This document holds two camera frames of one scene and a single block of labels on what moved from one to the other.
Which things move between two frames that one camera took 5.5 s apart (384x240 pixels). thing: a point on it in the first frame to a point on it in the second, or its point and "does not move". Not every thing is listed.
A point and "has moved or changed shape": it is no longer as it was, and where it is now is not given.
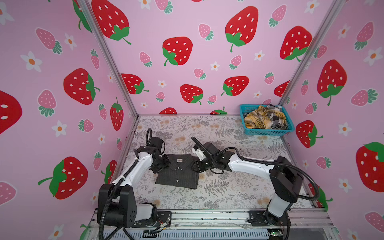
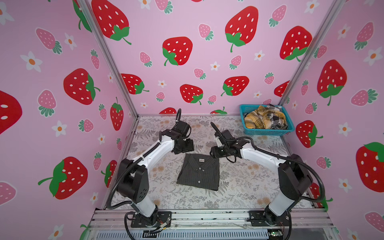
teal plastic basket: x=290 y=128 does not move
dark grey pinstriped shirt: x=179 y=173 has moved or changed shape
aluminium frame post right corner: x=324 y=30 does not move
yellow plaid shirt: x=260 y=118 does not move
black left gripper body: x=163 y=162 to x=186 y=146
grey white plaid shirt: x=277 y=122 does not move
